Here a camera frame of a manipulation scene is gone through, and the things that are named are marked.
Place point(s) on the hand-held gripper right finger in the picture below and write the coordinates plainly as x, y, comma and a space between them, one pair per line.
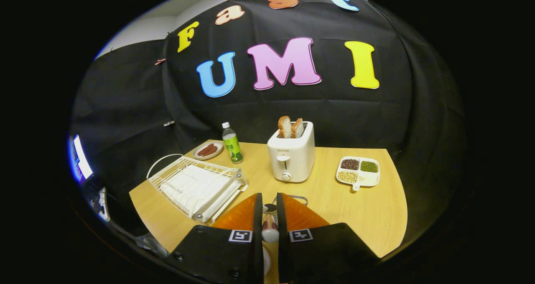
281, 234

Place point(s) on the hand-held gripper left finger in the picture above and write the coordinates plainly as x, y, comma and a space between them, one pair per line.
258, 234

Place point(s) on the white plate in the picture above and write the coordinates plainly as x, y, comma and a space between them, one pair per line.
266, 261

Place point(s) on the white toaster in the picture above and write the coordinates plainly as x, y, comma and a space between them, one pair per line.
292, 158

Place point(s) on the pile of yellow soybeans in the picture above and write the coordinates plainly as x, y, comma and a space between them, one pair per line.
347, 177

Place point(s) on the green label drink bottle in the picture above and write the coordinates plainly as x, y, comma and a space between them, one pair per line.
232, 146

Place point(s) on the brown sausage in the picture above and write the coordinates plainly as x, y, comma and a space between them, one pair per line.
211, 152
205, 150

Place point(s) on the small beige saucer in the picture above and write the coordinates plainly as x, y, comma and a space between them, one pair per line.
218, 145

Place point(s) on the pile of brown beans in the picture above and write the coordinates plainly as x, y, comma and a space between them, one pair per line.
350, 164

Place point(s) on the white divided snack tray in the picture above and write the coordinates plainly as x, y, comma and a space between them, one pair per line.
368, 180

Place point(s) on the toasted bread slice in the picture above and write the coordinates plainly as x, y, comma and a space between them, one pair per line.
284, 127
298, 128

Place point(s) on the pile of green beans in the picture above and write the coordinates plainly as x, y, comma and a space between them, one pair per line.
369, 166

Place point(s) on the black backdrop cloth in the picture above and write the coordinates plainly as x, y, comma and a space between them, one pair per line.
334, 108

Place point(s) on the silver clip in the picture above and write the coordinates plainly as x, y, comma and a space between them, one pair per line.
169, 123

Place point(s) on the lit computer monitor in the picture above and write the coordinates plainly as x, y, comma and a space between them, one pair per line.
81, 158

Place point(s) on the pink clip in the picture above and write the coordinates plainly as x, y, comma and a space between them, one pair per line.
160, 61

